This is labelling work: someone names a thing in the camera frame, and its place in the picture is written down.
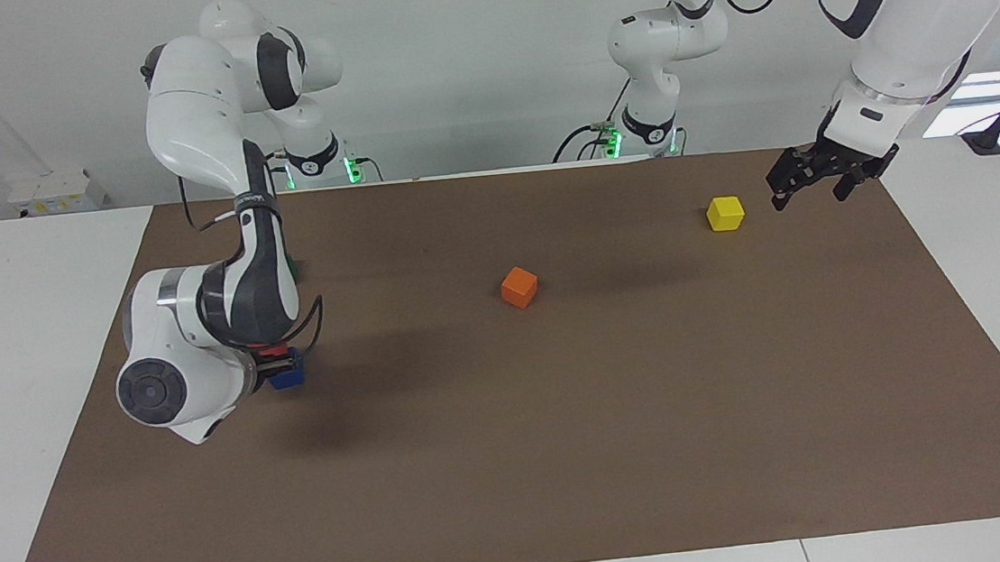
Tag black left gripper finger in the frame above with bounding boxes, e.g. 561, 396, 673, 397
764, 147, 830, 213
829, 146, 903, 203

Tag blue wooden block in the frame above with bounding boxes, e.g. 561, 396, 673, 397
268, 360, 307, 392

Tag yellow wooden block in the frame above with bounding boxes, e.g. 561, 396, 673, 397
706, 195, 748, 234

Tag orange wooden block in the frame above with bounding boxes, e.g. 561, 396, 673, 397
499, 265, 541, 310

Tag brown table mat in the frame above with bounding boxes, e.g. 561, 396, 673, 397
0, 127, 1000, 562

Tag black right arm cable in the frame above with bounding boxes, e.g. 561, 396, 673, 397
178, 148, 328, 363

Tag black base cable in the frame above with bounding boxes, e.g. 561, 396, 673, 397
546, 78, 639, 165
249, 149, 289, 195

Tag white wall box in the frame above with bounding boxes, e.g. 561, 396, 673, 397
6, 166, 110, 218

